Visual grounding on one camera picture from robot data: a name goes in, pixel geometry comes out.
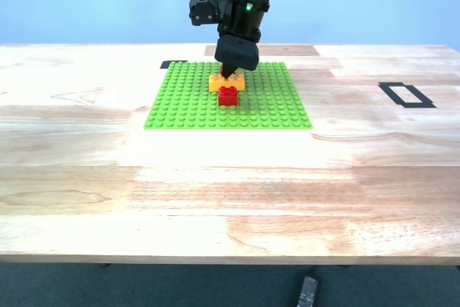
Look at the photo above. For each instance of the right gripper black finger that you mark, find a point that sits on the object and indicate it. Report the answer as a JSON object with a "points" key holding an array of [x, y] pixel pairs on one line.
{"points": [[237, 53]]}

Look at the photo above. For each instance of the green studded baseplate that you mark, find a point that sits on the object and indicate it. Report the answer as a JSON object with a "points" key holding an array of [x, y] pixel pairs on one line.
{"points": [[187, 105]]}

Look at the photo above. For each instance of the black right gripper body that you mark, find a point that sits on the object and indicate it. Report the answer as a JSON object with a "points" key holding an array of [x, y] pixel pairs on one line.
{"points": [[240, 19]]}

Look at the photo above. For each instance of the yellow two-by-four brick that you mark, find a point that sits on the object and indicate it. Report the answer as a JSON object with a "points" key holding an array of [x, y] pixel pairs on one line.
{"points": [[214, 84]]}

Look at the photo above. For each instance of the black tape rectangle marker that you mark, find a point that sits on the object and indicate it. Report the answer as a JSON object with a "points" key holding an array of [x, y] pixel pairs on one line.
{"points": [[418, 105]]}

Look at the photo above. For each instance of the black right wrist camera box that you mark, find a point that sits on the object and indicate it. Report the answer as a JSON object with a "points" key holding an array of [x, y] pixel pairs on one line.
{"points": [[201, 12]]}

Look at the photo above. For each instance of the black tape corner marker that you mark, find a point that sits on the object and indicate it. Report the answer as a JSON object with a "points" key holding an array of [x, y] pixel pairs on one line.
{"points": [[165, 65]]}

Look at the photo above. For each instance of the red two-by-two brick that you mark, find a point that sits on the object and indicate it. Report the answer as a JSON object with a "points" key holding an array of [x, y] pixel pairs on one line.
{"points": [[228, 99], [221, 69]]}

